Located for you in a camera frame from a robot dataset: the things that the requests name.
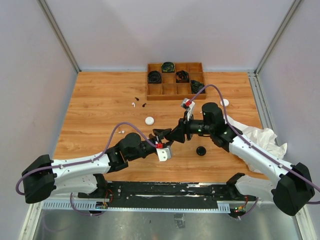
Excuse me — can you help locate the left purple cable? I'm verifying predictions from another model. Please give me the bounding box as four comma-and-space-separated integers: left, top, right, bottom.
15, 121, 163, 217

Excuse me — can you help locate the black coiled strap left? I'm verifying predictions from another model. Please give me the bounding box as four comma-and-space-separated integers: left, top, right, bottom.
147, 70, 163, 85

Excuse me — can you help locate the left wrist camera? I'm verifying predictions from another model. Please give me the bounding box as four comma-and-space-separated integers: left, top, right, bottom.
156, 147, 172, 162

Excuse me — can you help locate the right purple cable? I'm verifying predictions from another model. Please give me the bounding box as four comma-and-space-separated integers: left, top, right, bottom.
187, 84, 320, 218

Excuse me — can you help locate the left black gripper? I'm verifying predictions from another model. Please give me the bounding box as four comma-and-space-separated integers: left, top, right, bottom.
128, 129, 172, 162

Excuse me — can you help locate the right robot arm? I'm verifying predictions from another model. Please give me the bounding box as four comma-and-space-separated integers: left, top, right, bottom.
165, 100, 315, 216

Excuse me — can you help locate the green coiled strap top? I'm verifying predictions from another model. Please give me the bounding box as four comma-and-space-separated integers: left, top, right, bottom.
160, 61, 176, 74

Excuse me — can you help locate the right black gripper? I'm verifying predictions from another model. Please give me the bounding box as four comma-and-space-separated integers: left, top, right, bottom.
167, 111, 214, 143

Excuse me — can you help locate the white charging case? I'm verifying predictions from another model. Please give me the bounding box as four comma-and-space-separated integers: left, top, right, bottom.
220, 98, 230, 107
145, 116, 155, 126

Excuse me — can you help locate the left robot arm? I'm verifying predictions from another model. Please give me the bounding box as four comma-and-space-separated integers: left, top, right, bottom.
15, 128, 173, 204

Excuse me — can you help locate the white charging case centre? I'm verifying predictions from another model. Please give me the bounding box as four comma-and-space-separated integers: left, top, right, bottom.
145, 116, 155, 126

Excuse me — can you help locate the white charging case right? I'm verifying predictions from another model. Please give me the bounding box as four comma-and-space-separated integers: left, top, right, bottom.
220, 98, 230, 107

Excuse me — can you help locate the crumpled white cloth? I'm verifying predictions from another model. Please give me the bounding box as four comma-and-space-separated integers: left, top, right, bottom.
227, 116, 291, 183

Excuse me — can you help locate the purple cable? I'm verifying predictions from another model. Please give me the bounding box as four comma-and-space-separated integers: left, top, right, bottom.
15, 121, 163, 217
187, 84, 320, 218

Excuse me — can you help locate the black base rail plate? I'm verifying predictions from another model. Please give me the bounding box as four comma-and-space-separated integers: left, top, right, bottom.
76, 181, 256, 209

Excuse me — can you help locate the dark green coiled strap right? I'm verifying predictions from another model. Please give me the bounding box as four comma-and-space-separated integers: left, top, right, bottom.
190, 79, 206, 95

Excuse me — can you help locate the wooden compartment tray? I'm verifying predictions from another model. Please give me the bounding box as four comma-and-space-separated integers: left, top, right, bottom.
146, 61, 207, 101

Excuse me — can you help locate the black orange coiled strap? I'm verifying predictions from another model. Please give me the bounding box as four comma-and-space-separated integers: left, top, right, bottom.
175, 69, 190, 84

